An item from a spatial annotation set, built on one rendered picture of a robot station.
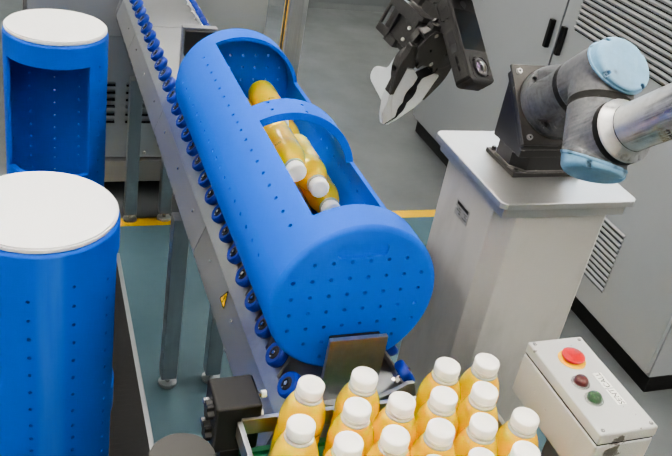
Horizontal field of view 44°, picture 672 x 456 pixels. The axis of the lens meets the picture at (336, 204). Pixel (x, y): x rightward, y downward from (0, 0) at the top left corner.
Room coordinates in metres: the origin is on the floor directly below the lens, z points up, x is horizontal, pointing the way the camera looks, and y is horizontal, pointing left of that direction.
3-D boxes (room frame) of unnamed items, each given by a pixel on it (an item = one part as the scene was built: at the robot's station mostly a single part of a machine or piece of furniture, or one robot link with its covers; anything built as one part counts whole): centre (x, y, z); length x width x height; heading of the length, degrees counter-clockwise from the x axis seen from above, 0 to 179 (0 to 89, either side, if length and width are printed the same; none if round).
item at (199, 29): (2.27, 0.47, 1.00); 0.10 x 0.04 x 0.15; 114
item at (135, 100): (2.88, 0.83, 0.31); 0.06 x 0.06 x 0.63; 24
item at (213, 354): (2.04, 0.29, 0.31); 0.06 x 0.06 x 0.63; 24
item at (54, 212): (1.27, 0.53, 1.03); 0.28 x 0.28 x 0.01
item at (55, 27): (2.19, 0.86, 1.03); 0.28 x 0.28 x 0.01
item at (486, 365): (1.01, -0.27, 1.07); 0.04 x 0.04 x 0.02
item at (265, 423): (0.98, -0.11, 0.96); 0.40 x 0.01 x 0.03; 114
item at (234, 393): (0.93, 0.09, 0.95); 0.10 x 0.07 x 0.10; 114
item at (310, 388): (0.89, -0.01, 1.07); 0.04 x 0.04 x 0.02
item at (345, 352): (1.05, -0.07, 0.99); 0.10 x 0.02 x 0.12; 114
